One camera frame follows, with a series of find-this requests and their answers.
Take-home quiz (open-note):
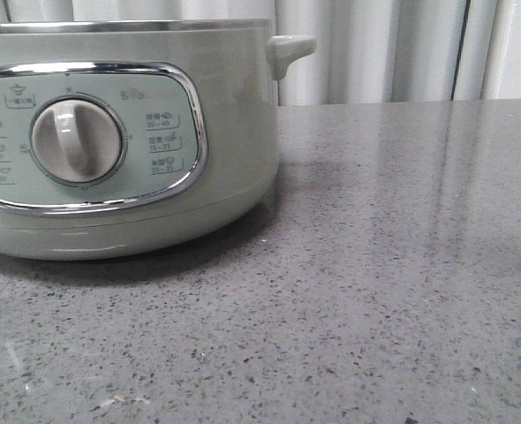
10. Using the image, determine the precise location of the pale green electric pot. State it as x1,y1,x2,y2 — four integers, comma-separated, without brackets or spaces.
0,19,316,261

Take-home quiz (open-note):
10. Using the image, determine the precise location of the beige pot dial knob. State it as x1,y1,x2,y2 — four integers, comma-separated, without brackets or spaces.
31,98,122,184

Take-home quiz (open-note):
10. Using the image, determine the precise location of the grey curtain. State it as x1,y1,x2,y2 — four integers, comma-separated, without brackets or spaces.
0,1,499,105

